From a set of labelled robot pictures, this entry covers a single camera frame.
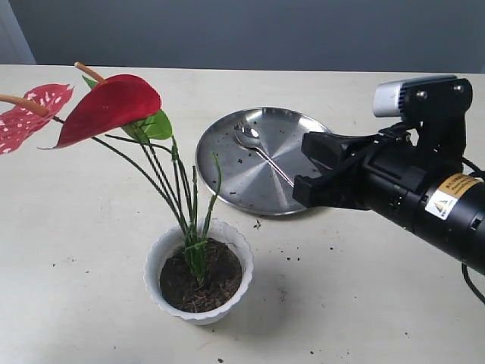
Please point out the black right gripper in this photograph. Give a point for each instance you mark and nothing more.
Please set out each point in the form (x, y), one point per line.
(384, 173)

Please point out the metal spork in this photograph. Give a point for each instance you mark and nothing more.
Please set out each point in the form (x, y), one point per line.
(249, 138)

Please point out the artificial red anthurium plant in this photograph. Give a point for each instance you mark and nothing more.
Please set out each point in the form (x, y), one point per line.
(130, 103)

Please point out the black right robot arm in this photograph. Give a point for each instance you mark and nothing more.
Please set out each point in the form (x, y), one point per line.
(455, 224)

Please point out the white scalloped flower pot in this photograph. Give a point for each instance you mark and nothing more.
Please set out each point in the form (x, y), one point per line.
(165, 247)

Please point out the dark brown potting soil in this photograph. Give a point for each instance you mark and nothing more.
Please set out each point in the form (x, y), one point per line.
(219, 280)

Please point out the round steel plate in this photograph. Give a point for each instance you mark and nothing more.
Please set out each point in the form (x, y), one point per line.
(240, 176)

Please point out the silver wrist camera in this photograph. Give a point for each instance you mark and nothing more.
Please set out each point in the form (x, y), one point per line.
(431, 98)

